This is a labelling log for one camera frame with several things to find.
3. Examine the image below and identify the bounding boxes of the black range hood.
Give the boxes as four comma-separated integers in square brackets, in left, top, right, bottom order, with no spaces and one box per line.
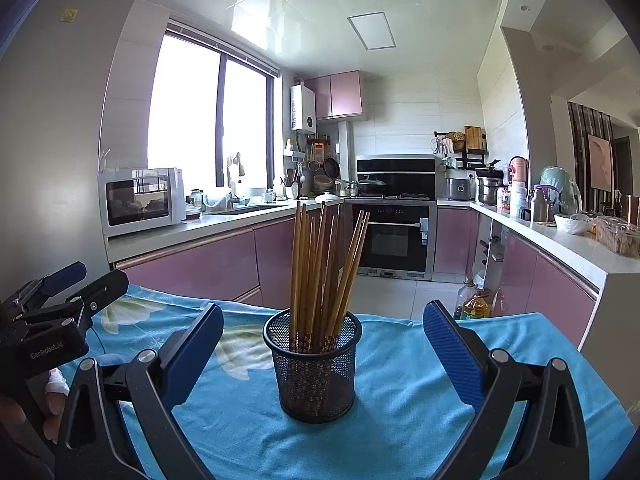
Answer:
[356,154,437,200]

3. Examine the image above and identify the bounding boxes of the kitchen window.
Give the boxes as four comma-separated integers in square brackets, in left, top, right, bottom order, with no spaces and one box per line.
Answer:
[146,32,274,196]

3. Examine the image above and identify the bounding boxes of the pink lower cabinets left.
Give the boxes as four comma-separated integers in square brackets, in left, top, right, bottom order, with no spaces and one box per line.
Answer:
[107,200,296,310]

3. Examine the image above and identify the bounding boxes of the white water heater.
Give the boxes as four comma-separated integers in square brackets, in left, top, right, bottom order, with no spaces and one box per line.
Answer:
[290,84,317,133]

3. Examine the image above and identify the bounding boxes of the pink thermos jug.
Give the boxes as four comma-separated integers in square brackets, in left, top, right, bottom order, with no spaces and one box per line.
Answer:
[509,156,529,184]

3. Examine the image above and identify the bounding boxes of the black mesh utensil holder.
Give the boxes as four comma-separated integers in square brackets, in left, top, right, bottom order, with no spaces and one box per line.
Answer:
[262,310,362,424]

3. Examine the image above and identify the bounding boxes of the white microwave oven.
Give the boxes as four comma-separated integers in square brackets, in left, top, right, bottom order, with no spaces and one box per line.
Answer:
[99,168,186,237]

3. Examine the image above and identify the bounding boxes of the silver refrigerator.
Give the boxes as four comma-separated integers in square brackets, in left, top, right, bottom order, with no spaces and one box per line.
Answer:
[1,0,134,297]

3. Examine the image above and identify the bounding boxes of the person left hand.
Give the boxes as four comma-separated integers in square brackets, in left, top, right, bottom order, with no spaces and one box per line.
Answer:
[0,366,72,446]

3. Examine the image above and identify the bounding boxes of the black built-in oven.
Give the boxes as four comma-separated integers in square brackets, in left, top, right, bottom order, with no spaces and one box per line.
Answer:
[348,198,437,281]

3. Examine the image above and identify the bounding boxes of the steel stock pot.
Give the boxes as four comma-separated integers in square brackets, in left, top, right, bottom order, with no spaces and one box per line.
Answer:
[476,177,503,206]

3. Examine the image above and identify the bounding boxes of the blue floral tablecloth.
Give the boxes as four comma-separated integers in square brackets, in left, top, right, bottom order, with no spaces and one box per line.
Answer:
[87,285,634,479]

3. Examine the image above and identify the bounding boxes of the green food cover dome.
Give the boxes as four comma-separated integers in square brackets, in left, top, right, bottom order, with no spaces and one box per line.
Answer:
[539,166,582,216]

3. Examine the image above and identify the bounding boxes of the pink cabinets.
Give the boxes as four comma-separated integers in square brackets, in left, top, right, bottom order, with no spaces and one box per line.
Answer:
[107,200,296,310]
[433,200,600,348]

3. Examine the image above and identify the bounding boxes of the pink upper wall cabinet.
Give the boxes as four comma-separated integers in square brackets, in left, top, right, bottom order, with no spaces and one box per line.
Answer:
[305,70,364,120]

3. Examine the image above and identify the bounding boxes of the pink lower cabinets right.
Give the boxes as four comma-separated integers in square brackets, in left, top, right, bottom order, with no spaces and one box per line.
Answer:
[433,200,600,348]

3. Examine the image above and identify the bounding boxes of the wooden chopstick red patterned end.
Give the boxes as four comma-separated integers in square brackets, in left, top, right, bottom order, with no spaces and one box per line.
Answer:
[290,202,306,351]

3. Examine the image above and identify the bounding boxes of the black wall spice rack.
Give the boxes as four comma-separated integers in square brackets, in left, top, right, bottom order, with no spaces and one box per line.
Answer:
[433,126,488,170]

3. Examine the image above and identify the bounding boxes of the yellow cooking oil bottle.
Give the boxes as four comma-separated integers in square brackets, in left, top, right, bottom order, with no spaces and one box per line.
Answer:
[458,290,492,320]

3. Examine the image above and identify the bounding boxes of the silver rice cooker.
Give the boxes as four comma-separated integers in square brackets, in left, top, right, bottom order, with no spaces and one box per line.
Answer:
[445,176,475,202]

